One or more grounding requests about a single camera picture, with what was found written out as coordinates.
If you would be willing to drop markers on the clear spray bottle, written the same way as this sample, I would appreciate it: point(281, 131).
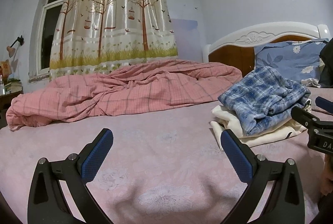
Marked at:
point(2, 87)

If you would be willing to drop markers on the tree print curtain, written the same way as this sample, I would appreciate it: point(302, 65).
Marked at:
point(111, 18)

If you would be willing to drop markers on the white wooden headboard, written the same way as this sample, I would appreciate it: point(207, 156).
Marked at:
point(260, 34)

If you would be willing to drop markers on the wall lamp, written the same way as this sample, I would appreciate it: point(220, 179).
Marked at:
point(11, 50)

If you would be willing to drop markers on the blue floral pillow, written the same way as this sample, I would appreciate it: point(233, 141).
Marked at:
point(286, 60)

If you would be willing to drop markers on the person's right hand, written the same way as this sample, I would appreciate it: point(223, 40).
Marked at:
point(328, 174)

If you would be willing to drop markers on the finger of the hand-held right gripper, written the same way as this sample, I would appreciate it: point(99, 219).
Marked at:
point(324, 104)
point(303, 114)

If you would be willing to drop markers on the white framed window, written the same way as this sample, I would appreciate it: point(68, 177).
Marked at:
point(50, 21)

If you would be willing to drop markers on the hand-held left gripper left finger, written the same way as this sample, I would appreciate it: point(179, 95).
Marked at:
point(97, 156)

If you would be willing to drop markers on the dark wooden side table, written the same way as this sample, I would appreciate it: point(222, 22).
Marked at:
point(7, 101)

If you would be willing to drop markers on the blue plaid shirt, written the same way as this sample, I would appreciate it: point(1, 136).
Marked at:
point(260, 99)

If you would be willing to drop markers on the dark cloth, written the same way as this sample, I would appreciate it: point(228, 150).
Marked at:
point(328, 62)

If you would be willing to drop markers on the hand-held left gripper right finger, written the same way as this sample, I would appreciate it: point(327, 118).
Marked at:
point(235, 156)

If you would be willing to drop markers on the orange printed package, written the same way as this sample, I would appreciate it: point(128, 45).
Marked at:
point(5, 67)

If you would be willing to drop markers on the white cloth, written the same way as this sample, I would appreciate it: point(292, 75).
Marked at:
point(311, 82)

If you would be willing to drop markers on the cream folded clothes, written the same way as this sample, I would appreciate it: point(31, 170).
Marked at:
point(260, 139)

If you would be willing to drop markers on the pink checked quilt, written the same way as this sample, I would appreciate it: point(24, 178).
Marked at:
point(117, 94)

